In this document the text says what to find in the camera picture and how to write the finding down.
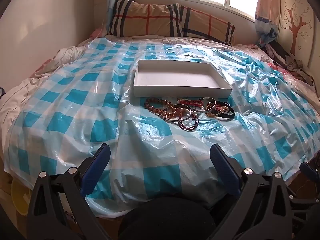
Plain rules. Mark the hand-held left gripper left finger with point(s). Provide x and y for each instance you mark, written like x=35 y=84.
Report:
x=96 y=165

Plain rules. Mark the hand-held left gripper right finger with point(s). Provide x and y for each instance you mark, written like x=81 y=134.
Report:
x=225 y=170

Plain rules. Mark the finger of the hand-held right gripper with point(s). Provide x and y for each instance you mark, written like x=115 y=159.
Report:
x=303 y=203
x=309 y=170

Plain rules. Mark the wide silver bangle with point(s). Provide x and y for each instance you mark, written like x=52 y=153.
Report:
x=212 y=100

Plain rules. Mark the white cardboard box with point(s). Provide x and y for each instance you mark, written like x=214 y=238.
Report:
x=175 y=78

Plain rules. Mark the blue checkered plastic sheet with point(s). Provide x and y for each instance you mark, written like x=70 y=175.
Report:
x=75 y=120

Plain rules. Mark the pile of clothes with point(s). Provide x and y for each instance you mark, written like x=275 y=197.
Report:
x=287 y=57

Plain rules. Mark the plaid pillow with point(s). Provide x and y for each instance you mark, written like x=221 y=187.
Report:
x=210 y=26
x=140 y=17

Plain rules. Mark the cream board with tree print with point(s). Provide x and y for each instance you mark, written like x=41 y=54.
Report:
x=297 y=17

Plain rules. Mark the pink print curtain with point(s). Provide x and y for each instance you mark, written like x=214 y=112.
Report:
x=267 y=7

